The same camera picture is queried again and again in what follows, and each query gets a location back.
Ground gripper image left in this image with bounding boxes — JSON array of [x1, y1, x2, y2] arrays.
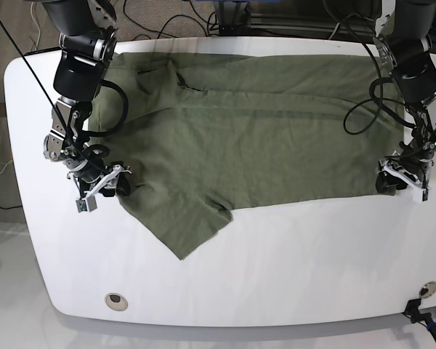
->
[[65, 159, 131, 198]]

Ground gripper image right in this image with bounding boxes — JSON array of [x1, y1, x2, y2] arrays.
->
[[375, 149, 435, 195]]

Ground olive green T-shirt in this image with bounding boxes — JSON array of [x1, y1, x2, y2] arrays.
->
[[102, 52, 404, 259]]

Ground black flat bar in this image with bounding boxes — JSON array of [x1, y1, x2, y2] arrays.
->
[[23, 47, 61, 57]]

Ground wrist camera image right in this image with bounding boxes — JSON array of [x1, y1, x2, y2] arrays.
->
[[413, 187, 429, 203]]

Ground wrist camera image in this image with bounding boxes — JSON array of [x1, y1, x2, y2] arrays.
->
[[413, 187, 429, 203], [76, 196, 97, 213]]

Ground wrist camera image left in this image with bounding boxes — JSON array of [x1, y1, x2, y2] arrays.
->
[[76, 196, 97, 213]]

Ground right table cable grommet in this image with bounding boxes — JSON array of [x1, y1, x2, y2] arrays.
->
[[419, 281, 436, 299]]

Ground table cable grommet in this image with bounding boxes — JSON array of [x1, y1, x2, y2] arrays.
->
[[105, 293, 129, 312], [419, 281, 436, 299]]

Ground left table cable grommet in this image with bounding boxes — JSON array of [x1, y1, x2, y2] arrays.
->
[[105, 293, 129, 312]]

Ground black clamp with cable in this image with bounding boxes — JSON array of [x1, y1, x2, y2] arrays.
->
[[402, 299, 436, 343]]

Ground aluminium frame rail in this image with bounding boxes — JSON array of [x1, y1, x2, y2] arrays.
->
[[217, 0, 350, 36]]

